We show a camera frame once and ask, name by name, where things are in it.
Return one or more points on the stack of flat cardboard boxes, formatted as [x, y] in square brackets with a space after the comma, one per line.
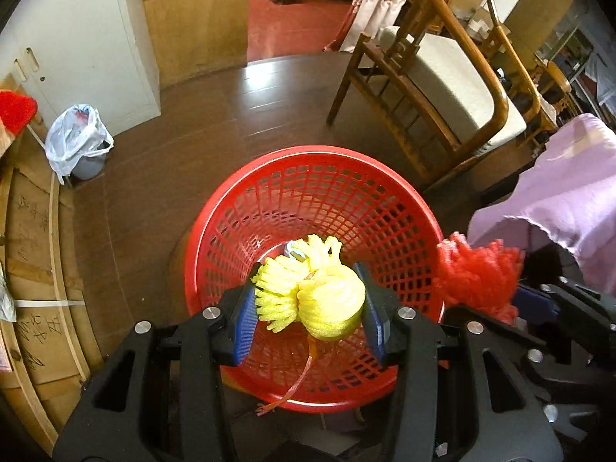
[38, 260]

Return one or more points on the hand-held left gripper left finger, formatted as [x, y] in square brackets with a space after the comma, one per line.
[240, 327]

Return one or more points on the grey trash bin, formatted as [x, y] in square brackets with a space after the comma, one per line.
[91, 163]

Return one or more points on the yellow foam fruit net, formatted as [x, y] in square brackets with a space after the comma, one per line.
[327, 303]

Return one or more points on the wooden armchair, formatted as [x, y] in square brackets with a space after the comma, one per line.
[510, 48]
[433, 38]

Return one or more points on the white plastic bag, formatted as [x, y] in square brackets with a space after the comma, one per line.
[72, 134]

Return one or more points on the glass display cabinet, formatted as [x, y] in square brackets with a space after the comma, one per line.
[568, 53]

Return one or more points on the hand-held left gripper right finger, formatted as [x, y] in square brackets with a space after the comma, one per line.
[376, 327]

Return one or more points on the red plastic mesh basket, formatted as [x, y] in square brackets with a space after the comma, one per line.
[337, 197]

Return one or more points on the red foam fruit net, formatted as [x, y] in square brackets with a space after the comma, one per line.
[474, 274]

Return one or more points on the white seat cushion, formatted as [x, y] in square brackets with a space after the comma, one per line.
[457, 82]

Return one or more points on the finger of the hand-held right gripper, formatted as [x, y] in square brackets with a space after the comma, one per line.
[532, 303]
[553, 375]

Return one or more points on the white cabinet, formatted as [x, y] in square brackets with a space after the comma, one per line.
[82, 38]

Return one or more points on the orange net strip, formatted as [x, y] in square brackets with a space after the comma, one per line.
[301, 375]

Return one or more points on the small white blue wrapper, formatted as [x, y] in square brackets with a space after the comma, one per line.
[293, 250]

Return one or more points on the purple printed tablecloth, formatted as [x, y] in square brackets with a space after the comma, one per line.
[568, 192]

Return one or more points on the red fuzzy cloth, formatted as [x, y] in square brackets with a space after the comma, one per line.
[14, 110]

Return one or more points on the brown cardboard sheet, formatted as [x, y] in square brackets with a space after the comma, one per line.
[192, 24]

